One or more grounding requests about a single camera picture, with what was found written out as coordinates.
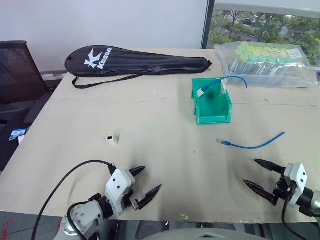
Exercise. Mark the green plastic bin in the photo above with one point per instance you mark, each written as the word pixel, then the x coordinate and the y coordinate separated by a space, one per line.
pixel 212 110

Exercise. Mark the small colourful card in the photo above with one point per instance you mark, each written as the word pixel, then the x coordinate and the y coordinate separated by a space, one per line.
pixel 17 133

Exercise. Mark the clear bag of green-capped tubes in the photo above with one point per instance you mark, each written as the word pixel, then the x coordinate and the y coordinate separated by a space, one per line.
pixel 270 70

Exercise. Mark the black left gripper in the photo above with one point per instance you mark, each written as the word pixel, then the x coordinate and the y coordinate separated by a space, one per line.
pixel 130 200

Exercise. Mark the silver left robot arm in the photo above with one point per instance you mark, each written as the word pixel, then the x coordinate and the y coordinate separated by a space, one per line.
pixel 85 215

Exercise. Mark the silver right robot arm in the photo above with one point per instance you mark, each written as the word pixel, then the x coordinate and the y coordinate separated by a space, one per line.
pixel 311 200

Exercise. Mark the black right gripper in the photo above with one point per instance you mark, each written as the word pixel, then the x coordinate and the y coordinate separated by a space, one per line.
pixel 282 190

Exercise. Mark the black Kason racket bag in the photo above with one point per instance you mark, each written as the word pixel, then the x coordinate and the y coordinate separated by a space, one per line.
pixel 140 62

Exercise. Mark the dark window frame post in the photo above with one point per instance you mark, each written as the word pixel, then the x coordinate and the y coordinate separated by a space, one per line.
pixel 208 22

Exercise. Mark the black office chair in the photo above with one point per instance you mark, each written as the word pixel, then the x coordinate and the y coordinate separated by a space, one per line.
pixel 17 75

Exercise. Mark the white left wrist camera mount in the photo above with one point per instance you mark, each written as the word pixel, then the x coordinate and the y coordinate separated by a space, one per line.
pixel 119 183

